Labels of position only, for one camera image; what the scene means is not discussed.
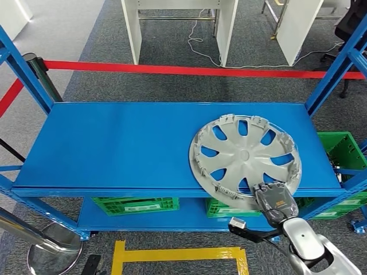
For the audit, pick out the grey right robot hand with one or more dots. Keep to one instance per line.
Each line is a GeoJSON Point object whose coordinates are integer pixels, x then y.
{"type": "Point", "coordinates": [275, 203]}

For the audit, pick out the grey plastic wheel hubcap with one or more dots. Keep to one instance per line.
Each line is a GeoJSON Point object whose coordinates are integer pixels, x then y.
{"type": "Point", "coordinates": [243, 155]}

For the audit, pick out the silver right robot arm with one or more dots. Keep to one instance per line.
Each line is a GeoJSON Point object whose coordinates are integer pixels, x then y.
{"type": "Point", "coordinates": [303, 239]}

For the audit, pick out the blue metal shelf rack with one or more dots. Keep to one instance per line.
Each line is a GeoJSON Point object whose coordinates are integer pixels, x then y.
{"type": "Point", "coordinates": [115, 144]}

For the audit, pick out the green plastic crate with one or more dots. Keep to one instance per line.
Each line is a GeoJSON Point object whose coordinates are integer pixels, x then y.
{"type": "Point", "coordinates": [343, 151]}
{"type": "Point", "coordinates": [134, 207]}
{"type": "Point", "coordinates": [220, 210]}

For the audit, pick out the blue rack foot with caster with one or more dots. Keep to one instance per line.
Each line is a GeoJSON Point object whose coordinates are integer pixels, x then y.
{"type": "Point", "coordinates": [359, 226]}

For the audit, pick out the white desk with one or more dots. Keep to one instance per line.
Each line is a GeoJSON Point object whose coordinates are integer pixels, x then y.
{"type": "Point", "coordinates": [131, 30]}
{"type": "Point", "coordinates": [295, 26]}

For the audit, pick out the red barrier belt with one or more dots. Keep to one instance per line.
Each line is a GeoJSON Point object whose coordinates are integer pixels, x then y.
{"type": "Point", "coordinates": [171, 70]}
{"type": "Point", "coordinates": [10, 96]}

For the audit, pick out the black office chair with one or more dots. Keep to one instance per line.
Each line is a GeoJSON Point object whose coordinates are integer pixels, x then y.
{"type": "Point", "coordinates": [350, 22]}

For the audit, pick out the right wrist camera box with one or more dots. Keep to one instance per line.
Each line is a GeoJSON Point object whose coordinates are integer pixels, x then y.
{"type": "Point", "coordinates": [237, 223]}

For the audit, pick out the black stanchion post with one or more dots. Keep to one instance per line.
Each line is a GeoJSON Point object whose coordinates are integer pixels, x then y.
{"type": "Point", "coordinates": [11, 150]}

